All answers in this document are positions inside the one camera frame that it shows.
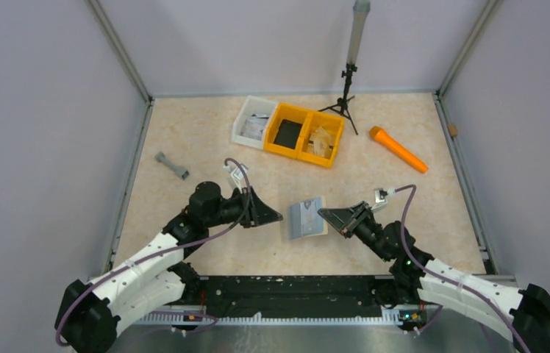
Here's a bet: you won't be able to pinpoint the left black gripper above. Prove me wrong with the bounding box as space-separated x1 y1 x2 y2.
205 185 282 228

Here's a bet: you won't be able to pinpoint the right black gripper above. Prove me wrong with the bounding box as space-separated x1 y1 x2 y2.
319 200 392 262

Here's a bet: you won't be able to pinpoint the beige card holder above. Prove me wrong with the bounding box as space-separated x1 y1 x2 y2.
287 196 329 240

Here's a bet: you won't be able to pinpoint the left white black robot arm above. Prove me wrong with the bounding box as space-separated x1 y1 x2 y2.
54 182 283 352

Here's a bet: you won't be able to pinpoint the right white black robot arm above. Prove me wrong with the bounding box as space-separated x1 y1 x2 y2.
318 202 550 352

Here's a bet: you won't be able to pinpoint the beige parts in bin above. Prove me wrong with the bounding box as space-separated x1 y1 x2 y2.
306 126 334 158

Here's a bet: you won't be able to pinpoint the black pad in bin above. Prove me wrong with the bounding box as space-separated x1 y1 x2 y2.
274 119 303 150

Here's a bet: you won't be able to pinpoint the papers in white bin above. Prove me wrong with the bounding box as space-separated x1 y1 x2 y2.
240 114 270 140

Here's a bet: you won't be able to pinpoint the orange flashlight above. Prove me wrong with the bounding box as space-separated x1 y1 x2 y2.
369 126 428 174

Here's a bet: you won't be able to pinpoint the yellow bin with beige parts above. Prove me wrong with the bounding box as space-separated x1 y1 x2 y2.
296 111 345 168

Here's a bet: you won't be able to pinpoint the yellow bin with black pad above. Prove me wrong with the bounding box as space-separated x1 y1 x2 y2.
263 103 312 160

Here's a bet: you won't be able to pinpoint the grey dumbbell-shaped part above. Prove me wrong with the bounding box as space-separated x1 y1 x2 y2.
154 151 190 180

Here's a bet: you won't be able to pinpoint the black tripod with grey pole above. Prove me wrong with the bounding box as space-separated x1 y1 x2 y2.
319 0 371 135

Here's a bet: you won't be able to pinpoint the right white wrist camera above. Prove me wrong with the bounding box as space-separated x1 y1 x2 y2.
371 188 396 213

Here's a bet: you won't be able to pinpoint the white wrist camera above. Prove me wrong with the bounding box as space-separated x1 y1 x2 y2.
223 163 248 191
371 188 396 213

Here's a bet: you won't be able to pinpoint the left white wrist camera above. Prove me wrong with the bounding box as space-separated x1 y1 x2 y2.
223 163 248 191

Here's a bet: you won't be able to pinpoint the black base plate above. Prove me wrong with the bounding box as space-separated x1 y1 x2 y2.
169 275 421 319

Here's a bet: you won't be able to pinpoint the grey slotted cable duct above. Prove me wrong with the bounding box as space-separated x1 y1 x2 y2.
135 310 403 326

